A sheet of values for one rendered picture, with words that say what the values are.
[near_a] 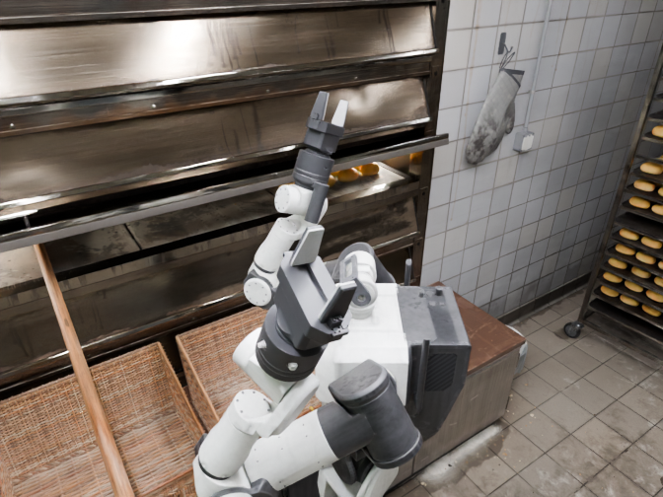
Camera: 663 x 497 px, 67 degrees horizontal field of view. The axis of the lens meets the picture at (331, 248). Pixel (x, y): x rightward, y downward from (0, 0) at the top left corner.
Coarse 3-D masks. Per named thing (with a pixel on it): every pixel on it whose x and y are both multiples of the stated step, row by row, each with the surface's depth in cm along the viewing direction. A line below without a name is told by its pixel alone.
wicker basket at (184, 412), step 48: (48, 384) 160; (96, 384) 168; (0, 432) 154; (48, 432) 162; (144, 432) 176; (192, 432) 169; (0, 480) 142; (48, 480) 159; (96, 480) 159; (144, 480) 159; (192, 480) 149
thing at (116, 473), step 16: (48, 272) 150; (48, 288) 144; (64, 304) 138; (64, 320) 131; (64, 336) 126; (80, 352) 121; (80, 368) 116; (80, 384) 112; (96, 400) 108; (96, 416) 104; (96, 432) 101; (112, 448) 97; (112, 464) 94; (112, 480) 92; (128, 480) 92; (128, 496) 89
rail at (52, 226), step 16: (400, 144) 186; (416, 144) 190; (336, 160) 172; (352, 160) 176; (256, 176) 159; (272, 176) 161; (192, 192) 148; (208, 192) 151; (112, 208) 138; (128, 208) 139; (144, 208) 142; (48, 224) 130; (64, 224) 132; (80, 224) 134; (0, 240) 125
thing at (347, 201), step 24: (360, 192) 209; (384, 192) 212; (264, 216) 190; (288, 216) 190; (192, 240) 174; (216, 240) 176; (240, 240) 181; (96, 264) 160; (120, 264) 160; (144, 264) 165; (0, 288) 148; (24, 288) 148; (72, 288) 155
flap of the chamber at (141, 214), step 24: (384, 144) 197; (432, 144) 194; (264, 168) 177; (288, 168) 174; (336, 168) 173; (144, 192) 159; (168, 192) 156; (216, 192) 152; (240, 192) 156; (48, 216) 143; (72, 216) 141; (120, 216) 139; (144, 216) 142; (24, 240) 127; (48, 240) 131
